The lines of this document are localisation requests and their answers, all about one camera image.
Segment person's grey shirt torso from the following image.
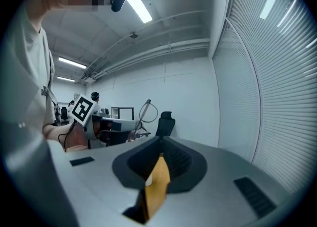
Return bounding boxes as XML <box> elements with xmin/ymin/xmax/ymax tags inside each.
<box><xmin>0</xmin><ymin>4</ymin><xmax>56</xmax><ymax>145</ymax></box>

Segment black office chair with headrest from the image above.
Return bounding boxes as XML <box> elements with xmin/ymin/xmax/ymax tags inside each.
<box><xmin>155</xmin><ymin>111</ymin><xmax>176</xmax><ymax>138</ymax></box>

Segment dark-framed cabinet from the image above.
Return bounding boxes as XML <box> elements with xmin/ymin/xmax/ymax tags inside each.
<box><xmin>110</xmin><ymin>107</ymin><xmax>135</xmax><ymax>121</ymax></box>

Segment white window blinds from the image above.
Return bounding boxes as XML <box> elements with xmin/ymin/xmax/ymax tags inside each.
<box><xmin>212</xmin><ymin>0</ymin><xmax>317</xmax><ymax>195</ymax></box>

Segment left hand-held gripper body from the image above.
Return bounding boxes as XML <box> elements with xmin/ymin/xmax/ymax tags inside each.
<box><xmin>71</xmin><ymin>93</ymin><xmax>104</xmax><ymax>149</ymax></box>

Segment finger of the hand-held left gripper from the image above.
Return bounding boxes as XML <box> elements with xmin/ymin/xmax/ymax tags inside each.
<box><xmin>101</xmin><ymin>117</ymin><xmax>140</xmax><ymax>132</ymax></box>
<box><xmin>99</xmin><ymin>130</ymin><xmax>132</xmax><ymax>147</ymax></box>

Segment white ceiling pipes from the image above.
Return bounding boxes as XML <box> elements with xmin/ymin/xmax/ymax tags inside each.
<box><xmin>78</xmin><ymin>38</ymin><xmax>211</xmax><ymax>81</ymax></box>

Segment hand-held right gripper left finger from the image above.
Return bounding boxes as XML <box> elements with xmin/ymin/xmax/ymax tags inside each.
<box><xmin>112</xmin><ymin>136</ymin><xmax>163</xmax><ymax>188</ymax></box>

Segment black cable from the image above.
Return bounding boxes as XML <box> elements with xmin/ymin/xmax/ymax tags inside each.
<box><xmin>57</xmin><ymin>121</ymin><xmax>76</xmax><ymax>153</ymax></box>

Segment thin-framed glasses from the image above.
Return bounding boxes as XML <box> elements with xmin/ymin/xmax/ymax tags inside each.
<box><xmin>134</xmin><ymin>99</ymin><xmax>159</xmax><ymax>138</ymax></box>

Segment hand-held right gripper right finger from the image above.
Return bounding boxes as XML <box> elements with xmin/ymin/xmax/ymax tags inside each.
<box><xmin>162</xmin><ymin>136</ymin><xmax>208</xmax><ymax>194</ymax></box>

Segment person's left forearm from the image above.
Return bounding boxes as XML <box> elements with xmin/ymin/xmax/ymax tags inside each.
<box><xmin>42</xmin><ymin>121</ymin><xmax>89</xmax><ymax>151</ymax></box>

